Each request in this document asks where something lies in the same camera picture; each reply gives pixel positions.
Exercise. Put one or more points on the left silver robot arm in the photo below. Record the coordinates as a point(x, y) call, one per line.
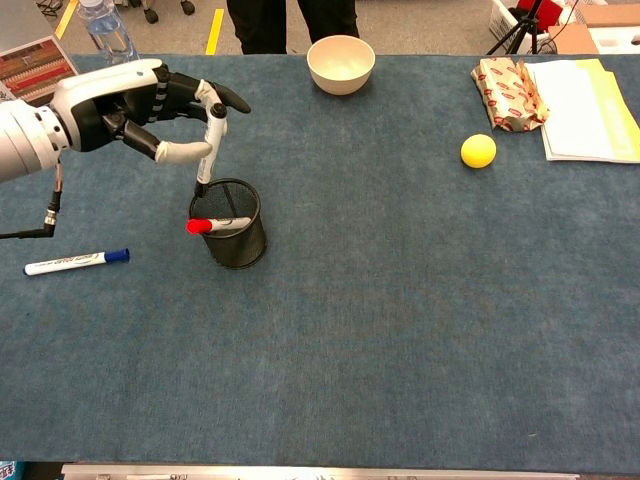
point(22, 140)

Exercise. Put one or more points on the gold red wrapped package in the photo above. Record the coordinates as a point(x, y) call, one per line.
point(505, 95)

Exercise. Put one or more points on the yellow ball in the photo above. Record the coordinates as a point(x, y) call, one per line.
point(478, 151)

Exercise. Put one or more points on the light green folder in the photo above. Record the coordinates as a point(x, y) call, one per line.
point(612, 110)

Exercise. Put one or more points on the blue table mat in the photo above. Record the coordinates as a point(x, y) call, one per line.
point(375, 325)

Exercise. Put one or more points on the black tripod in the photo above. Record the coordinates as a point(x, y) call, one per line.
point(525, 25)

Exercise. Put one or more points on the red capped whiteboard marker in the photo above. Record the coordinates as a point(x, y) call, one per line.
point(197, 226)

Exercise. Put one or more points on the person in black trousers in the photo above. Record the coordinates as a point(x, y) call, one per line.
point(260, 25)

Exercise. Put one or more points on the blue capped whiteboard marker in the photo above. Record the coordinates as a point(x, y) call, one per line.
point(70, 262)

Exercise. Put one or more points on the clear plastic water bottle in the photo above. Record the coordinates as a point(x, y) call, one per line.
point(107, 35)

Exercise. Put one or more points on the black office chair base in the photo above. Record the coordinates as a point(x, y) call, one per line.
point(150, 15)

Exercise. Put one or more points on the aluminium frame rail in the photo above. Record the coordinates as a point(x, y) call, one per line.
point(300, 472)

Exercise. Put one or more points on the cream bowl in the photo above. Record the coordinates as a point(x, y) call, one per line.
point(341, 65)

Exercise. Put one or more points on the striped colourful book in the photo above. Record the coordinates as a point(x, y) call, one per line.
point(30, 72)

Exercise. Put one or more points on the white plastic crate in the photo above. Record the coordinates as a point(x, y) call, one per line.
point(502, 22)

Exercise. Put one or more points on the black cylindrical pen cup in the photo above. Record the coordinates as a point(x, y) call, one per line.
point(235, 245)

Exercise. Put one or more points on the black capped whiteboard marker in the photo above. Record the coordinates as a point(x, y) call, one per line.
point(214, 135)

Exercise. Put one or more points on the cardboard box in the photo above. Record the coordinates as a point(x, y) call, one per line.
point(572, 37)

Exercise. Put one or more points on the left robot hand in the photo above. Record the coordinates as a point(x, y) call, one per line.
point(100, 85)

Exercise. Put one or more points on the white paper stack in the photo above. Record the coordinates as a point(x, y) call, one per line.
point(570, 115)

